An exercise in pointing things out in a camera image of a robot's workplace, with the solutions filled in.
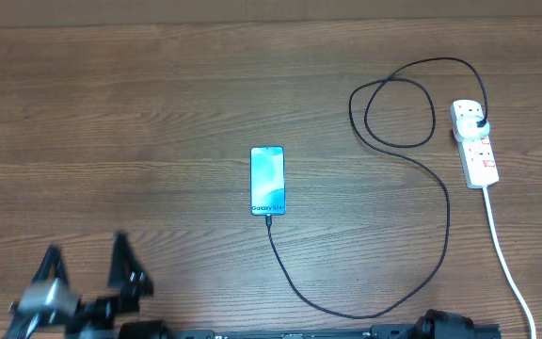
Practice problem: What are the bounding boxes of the white power extension strip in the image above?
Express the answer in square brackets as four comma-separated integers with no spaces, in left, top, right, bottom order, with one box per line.
[450,100,500,188]

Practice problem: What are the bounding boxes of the black USB-C charging cable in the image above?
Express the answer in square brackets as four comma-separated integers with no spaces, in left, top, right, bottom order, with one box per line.
[264,56,490,320]

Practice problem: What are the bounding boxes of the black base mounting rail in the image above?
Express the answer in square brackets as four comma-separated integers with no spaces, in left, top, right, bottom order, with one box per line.
[167,324,502,339]

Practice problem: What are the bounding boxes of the white charger plug adapter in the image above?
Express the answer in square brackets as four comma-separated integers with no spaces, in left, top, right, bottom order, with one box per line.
[453,117,490,142]

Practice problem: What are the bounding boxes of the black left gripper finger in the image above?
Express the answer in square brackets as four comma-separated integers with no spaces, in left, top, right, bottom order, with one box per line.
[107,232,154,301]
[32,245,69,284]

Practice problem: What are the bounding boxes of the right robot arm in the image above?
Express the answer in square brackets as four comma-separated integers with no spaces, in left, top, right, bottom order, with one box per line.
[412,310,475,339]

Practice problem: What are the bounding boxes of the blue Samsung Galaxy smartphone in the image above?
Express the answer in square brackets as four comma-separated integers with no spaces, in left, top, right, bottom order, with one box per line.
[250,146,286,216]

